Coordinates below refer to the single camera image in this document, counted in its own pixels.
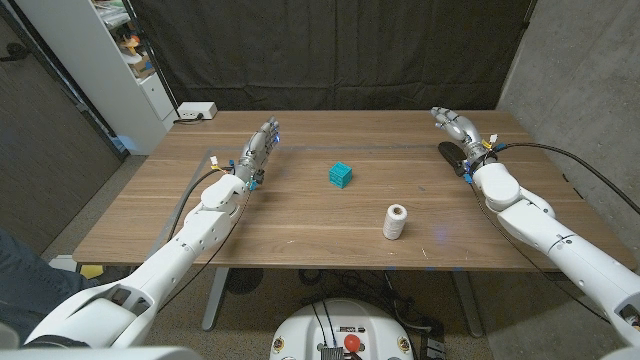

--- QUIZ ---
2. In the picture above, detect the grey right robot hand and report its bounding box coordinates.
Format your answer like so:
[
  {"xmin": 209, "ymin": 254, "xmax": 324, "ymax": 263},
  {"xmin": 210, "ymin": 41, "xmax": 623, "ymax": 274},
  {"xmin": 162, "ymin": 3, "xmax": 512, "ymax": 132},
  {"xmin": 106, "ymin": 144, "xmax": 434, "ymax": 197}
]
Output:
[{"xmin": 430, "ymin": 106, "xmax": 499, "ymax": 169}]

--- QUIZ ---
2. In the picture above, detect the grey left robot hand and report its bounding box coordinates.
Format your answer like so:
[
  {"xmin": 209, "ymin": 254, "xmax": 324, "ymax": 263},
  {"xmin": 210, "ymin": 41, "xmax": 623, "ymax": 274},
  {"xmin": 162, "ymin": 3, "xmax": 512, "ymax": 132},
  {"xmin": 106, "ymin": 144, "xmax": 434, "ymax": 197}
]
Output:
[{"xmin": 232, "ymin": 116, "xmax": 281, "ymax": 192}]

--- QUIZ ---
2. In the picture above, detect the black glasses case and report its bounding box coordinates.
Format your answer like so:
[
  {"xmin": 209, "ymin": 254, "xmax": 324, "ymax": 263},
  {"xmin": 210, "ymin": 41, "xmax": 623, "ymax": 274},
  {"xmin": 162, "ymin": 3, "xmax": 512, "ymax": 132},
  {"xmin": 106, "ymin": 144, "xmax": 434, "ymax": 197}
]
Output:
[{"xmin": 438, "ymin": 141, "xmax": 470, "ymax": 178}]

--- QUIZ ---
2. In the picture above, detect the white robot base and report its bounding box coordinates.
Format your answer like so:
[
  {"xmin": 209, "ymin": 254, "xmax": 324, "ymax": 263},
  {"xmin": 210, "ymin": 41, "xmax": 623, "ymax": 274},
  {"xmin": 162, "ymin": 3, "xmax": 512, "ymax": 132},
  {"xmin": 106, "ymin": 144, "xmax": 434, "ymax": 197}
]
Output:
[{"xmin": 268, "ymin": 298, "xmax": 415, "ymax": 360}]

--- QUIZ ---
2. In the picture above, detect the teal block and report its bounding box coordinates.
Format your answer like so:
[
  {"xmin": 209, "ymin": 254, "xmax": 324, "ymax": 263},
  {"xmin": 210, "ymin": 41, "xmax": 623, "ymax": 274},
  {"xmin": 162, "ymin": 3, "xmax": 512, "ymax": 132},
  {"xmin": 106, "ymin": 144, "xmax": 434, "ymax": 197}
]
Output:
[{"xmin": 328, "ymin": 161, "xmax": 354, "ymax": 190}]

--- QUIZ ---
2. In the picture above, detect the white thread spool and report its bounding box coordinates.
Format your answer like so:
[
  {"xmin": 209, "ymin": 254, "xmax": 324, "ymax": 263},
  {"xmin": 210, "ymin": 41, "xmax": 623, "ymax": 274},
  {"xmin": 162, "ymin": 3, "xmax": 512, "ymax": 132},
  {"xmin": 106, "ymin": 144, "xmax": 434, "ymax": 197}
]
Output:
[{"xmin": 382, "ymin": 203, "xmax": 409, "ymax": 241}]

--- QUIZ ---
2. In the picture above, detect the white power strip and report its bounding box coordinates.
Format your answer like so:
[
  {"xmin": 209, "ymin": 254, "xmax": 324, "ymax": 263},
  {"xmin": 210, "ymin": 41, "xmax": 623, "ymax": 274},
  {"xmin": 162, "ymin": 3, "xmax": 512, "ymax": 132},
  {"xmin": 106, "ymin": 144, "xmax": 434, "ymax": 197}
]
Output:
[{"xmin": 177, "ymin": 101, "xmax": 219, "ymax": 121}]

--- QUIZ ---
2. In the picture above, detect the black round floor object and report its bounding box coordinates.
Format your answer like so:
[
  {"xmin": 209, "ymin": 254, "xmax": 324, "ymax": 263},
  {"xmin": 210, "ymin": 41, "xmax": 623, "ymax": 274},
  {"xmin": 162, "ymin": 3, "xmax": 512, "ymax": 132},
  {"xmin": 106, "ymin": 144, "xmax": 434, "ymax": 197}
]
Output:
[{"xmin": 224, "ymin": 268, "xmax": 265, "ymax": 295}]

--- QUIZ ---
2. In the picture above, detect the cardboard box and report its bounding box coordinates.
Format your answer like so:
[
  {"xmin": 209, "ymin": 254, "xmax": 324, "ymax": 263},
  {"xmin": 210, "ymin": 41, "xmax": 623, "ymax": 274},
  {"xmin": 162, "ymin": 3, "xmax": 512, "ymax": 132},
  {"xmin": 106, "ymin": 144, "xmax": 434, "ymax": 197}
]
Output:
[{"xmin": 127, "ymin": 52, "xmax": 156, "ymax": 80}]

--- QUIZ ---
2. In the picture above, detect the grey table leg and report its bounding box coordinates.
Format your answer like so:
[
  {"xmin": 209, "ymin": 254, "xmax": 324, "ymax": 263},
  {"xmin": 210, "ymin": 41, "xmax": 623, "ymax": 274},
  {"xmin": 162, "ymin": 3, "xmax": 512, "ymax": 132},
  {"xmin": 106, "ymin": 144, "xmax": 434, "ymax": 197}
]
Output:
[
  {"xmin": 449, "ymin": 271, "xmax": 485, "ymax": 339},
  {"xmin": 201, "ymin": 267, "xmax": 231, "ymax": 332}
]

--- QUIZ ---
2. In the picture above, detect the yellow toy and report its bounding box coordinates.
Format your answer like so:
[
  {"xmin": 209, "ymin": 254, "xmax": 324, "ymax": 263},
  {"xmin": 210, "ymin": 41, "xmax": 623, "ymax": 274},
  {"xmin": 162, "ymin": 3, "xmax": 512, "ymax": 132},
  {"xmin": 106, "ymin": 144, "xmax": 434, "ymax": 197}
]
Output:
[{"xmin": 119, "ymin": 34, "xmax": 142, "ymax": 56}]

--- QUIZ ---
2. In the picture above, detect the white shelf cabinet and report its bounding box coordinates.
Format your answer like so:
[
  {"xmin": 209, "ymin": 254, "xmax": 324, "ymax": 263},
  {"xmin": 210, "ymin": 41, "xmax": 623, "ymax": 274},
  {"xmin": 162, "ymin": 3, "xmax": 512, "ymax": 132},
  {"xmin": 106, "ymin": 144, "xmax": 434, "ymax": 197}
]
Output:
[{"xmin": 14, "ymin": 0, "xmax": 181, "ymax": 156}]

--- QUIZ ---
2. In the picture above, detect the white robot chest rim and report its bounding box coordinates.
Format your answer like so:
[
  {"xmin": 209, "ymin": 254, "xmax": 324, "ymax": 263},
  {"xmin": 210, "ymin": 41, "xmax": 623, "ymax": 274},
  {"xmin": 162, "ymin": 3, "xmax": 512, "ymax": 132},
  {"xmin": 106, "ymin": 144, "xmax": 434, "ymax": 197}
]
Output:
[{"xmin": 0, "ymin": 344, "xmax": 204, "ymax": 360}]

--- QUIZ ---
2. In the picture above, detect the person's leg in jeans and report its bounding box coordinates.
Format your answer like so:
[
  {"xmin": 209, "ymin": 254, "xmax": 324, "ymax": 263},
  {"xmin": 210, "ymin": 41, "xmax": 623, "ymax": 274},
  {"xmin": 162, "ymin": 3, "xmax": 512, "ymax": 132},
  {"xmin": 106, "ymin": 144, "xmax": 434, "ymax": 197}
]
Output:
[{"xmin": 0, "ymin": 227, "xmax": 101, "ymax": 346}]

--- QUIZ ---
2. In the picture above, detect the black power strip cable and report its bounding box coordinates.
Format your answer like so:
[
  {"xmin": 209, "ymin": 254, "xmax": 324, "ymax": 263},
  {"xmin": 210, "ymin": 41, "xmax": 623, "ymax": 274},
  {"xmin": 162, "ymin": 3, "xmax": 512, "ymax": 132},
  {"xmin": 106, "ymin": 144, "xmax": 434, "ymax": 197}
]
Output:
[{"xmin": 172, "ymin": 112, "xmax": 206, "ymax": 126}]

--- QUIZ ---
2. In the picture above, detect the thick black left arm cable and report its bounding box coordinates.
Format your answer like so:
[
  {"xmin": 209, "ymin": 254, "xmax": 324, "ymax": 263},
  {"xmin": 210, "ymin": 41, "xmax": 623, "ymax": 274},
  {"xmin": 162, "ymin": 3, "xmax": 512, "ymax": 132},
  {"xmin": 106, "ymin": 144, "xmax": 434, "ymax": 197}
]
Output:
[{"xmin": 167, "ymin": 167, "xmax": 236, "ymax": 242}]

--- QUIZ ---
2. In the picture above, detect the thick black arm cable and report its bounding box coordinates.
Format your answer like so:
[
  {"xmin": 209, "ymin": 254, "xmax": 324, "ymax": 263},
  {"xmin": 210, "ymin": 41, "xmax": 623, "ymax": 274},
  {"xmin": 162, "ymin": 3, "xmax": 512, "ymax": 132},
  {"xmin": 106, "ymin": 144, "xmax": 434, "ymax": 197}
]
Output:
[
  {"xmin": 167, "ymin": 167, "xmax": 236, "ymax": 242},
  {"xmin": 492, "ymin": 141, "xmax": 640, "ymax": 216}
]

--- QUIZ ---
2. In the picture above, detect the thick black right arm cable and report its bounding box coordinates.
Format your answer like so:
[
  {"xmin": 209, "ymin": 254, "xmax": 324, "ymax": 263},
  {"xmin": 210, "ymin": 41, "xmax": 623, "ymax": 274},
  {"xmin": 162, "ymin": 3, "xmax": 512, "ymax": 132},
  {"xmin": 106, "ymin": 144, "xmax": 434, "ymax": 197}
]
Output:
[{"xmin": 492, "ymin": 141, "xmax": 640, "ymax": 216}]

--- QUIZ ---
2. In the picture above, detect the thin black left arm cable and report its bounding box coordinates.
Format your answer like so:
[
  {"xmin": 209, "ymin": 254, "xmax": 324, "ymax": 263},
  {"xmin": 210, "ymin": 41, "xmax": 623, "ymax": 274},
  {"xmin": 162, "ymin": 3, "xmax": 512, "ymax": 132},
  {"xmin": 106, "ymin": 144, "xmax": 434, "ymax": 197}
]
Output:
[{"xmin": 157, "ymin": 189, "xmax": 253, "ymax": 312}]

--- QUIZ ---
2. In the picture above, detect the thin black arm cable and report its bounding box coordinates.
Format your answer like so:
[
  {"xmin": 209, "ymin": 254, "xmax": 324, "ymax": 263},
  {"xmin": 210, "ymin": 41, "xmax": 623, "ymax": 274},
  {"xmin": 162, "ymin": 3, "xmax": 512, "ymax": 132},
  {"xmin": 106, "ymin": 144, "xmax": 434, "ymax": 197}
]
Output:
[
  {"xmin": 468, "ymin": 182, "xmax": 612, "ymax": 324},
  {"xmin": 157, "ymin": 189, "xmax": 253, "ymax": 312}
]

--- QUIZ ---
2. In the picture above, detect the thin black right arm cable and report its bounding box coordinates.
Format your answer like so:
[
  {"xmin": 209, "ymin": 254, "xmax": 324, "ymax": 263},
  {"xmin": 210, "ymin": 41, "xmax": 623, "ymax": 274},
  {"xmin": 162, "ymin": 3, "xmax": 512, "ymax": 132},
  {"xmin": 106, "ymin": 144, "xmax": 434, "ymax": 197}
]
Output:
[{"xmin": 468, "ymin": 182, "xmax": 612, "ymax": 324}]

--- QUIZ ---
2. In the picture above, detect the black floor cable bundle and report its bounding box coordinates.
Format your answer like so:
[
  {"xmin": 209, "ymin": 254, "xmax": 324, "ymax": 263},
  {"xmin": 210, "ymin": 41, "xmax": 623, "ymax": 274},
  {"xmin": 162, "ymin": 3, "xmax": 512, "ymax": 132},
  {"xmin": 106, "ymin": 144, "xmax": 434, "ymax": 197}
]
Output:
[{"xmin": 299, "ymin": 269, "xmax": 446, "ymax": 346}]

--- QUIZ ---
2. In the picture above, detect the black door handle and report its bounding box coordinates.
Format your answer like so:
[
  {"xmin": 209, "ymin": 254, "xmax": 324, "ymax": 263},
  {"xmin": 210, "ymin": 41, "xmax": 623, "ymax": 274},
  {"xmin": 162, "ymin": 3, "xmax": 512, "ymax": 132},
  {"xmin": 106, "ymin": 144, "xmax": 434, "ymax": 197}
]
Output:
[{"xmin": 0, "ymin": 42, "xmax": 31, "ymax": 64}]

